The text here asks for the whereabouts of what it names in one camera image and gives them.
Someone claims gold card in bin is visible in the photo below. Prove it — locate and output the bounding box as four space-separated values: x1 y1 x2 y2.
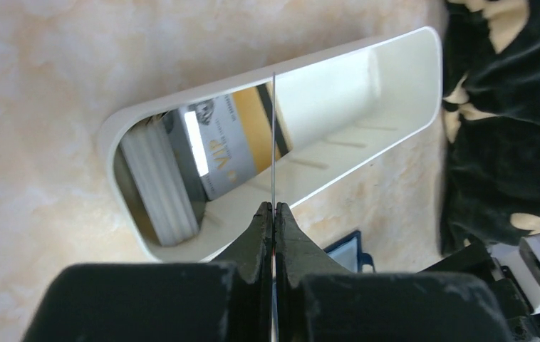
228 82 292 180

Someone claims white oval plastic bin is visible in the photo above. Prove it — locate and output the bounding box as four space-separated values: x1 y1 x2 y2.
97 26 442 262

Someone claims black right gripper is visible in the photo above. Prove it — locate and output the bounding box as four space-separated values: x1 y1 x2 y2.
425 244 540 341

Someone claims blue leather card holder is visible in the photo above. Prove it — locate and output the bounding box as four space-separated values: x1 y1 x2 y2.
324 230 376 273

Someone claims black gold patterned blanket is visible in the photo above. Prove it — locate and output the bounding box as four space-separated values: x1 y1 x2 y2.
440 1 540 255

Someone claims white card stack in bin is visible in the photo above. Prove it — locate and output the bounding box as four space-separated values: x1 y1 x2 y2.
120 118 199 247

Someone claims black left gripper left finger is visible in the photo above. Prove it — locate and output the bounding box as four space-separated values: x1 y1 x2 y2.
24 202 273 341

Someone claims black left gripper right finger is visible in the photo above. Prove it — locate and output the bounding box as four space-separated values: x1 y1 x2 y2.
274 203 512 341

